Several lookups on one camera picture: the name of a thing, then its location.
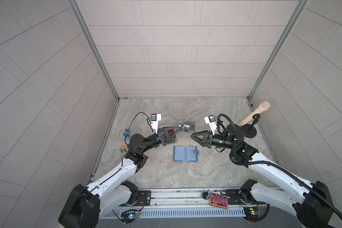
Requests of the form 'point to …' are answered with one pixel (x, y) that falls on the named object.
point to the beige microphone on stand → (263, 107)
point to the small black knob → (205, 194)
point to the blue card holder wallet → (185, 154)
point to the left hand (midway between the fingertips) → (182, 133)
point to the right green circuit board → (251, 213)
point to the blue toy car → (127, 133)
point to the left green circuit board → (129, 216)
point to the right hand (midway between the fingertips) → (193, 139)
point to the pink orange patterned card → (219, 200)
